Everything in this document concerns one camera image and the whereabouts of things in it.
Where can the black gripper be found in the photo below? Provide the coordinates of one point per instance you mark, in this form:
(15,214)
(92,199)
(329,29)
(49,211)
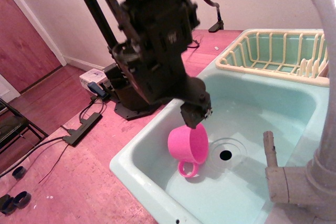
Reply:
(197,102)

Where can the pink plastic cup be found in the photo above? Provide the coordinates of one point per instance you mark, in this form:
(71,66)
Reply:
(190,147)

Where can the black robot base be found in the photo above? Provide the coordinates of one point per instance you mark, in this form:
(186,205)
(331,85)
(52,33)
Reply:
(128,103)

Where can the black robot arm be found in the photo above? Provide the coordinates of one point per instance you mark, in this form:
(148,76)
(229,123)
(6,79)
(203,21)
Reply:
(149,69)

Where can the teal toy sink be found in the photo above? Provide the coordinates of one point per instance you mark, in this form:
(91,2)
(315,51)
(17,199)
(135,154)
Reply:
(265,161)

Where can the white cardboard box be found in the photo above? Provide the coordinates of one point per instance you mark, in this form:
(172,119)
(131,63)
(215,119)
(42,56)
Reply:
(93,75)

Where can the blue clamp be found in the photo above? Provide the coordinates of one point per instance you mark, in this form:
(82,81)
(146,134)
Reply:
(96,89)

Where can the black power strip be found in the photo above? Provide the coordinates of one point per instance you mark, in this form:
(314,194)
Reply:
(76,136)

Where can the cream dish rack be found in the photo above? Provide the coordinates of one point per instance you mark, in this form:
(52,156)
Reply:
(292,55)

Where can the black metal chair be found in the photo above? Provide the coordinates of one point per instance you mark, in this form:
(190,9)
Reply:
(14,127)

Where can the wooden door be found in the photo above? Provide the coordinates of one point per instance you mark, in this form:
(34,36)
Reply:
(25,57)

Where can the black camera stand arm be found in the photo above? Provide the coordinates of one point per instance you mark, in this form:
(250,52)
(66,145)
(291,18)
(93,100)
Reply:
(219,25)

